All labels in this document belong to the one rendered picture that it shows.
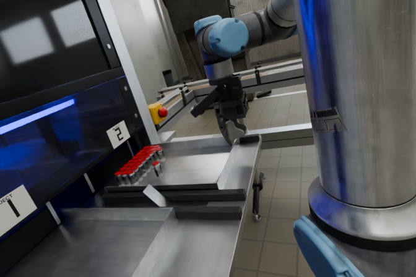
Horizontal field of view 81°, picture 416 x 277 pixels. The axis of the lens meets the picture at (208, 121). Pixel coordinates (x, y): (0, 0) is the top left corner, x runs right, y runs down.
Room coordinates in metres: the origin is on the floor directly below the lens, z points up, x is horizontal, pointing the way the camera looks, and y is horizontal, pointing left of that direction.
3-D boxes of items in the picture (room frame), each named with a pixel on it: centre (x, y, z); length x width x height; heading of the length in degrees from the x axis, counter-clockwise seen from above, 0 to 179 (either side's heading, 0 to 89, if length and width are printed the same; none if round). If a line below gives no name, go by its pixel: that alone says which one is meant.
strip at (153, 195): (0.48, 0.12, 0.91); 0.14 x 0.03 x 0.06; 68
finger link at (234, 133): (0.65, -0.06, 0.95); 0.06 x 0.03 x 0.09; 67
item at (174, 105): (1.29, 0.23, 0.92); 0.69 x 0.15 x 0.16; 157
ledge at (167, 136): (1.00, 0.24, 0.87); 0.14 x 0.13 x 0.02; 67
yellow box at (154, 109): (0.97, 0.21, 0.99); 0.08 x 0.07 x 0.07; 67
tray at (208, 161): (0.67, 0.12, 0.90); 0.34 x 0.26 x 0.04; 67
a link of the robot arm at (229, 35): (0.57, -0.10, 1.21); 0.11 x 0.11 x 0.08; 10
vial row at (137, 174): (0.71, 0.23, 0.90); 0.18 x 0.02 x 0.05; 157
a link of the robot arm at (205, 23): (0.66, -0.07, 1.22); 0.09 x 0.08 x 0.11; 10
